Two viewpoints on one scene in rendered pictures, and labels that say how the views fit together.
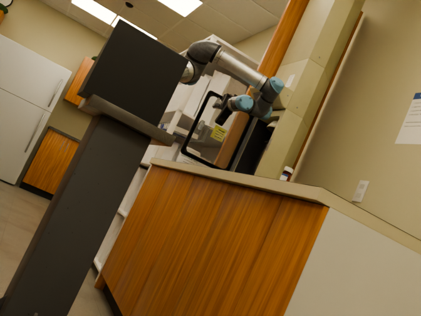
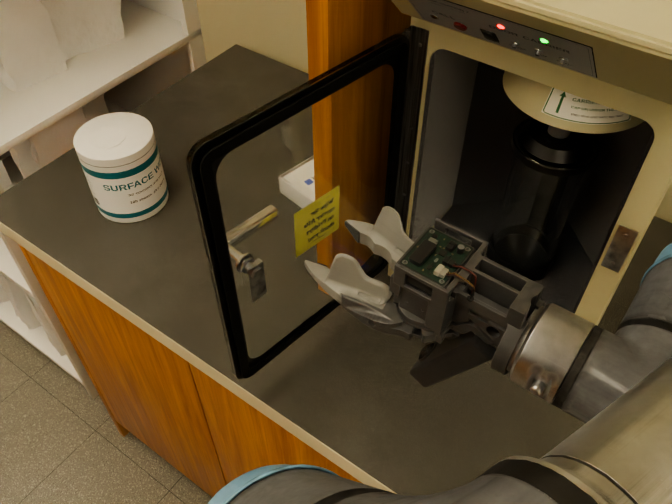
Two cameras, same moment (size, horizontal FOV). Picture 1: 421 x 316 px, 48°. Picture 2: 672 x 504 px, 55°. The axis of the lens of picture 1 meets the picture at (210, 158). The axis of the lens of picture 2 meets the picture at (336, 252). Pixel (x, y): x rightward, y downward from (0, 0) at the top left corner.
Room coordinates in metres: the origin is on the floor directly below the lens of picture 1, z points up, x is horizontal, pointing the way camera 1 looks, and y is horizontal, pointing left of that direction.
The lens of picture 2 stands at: (2.17, 0.32, 1.76)
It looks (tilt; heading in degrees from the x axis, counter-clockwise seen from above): 48 degrees down; 326
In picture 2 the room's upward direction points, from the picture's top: straight up
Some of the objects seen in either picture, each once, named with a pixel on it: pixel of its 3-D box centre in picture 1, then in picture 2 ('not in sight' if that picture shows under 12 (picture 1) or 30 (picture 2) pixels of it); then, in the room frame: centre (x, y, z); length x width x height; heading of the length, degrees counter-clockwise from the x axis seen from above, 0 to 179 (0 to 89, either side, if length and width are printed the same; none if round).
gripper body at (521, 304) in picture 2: (230, 103); (463, 300); (2.40, 0.03, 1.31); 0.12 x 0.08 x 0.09; 19
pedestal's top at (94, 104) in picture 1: (124, 121); not in sight; (1.75, 0.35, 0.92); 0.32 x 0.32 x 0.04; 21
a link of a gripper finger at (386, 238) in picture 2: not in sight; (386, 230); (2.51, 0.03, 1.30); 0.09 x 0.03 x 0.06; 4
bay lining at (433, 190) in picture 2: (273, 155); (544, 153); (2.58, -0.31, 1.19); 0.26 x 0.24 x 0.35; 20
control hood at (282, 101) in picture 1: (267, 97); (533, 26); (2.52, -0.14, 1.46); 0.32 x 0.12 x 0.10; 20
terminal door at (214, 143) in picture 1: (218, 132); (313, 222); (2.65, 0.02, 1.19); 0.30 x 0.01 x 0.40; 100
